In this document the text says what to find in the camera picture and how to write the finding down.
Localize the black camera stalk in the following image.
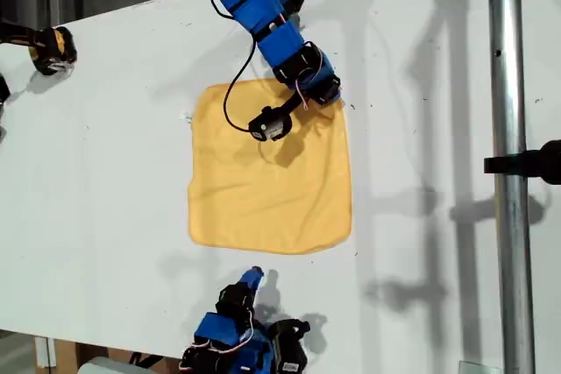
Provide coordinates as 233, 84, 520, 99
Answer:
280, 92, 309, 119

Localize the brown cardboard box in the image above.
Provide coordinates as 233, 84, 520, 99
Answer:
52, 338, 185, 374

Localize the white table leg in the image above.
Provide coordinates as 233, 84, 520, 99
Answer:
34, 335, 57, 370

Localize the steel post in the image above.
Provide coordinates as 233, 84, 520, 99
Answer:
486, 0, 538, 374

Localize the black camera cable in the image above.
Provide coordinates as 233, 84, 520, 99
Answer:
209, 0, 258, 133

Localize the pale plastic container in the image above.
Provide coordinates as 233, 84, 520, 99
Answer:
78, 356, 132, 374

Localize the yellow towel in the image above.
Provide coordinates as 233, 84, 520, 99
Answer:
180, 77, 354, 257

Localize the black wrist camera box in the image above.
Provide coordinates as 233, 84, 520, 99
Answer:
268, 318, 311, 374
247, 105, 295, 143

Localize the black clamp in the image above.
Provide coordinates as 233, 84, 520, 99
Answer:
483, 139, 561, 186

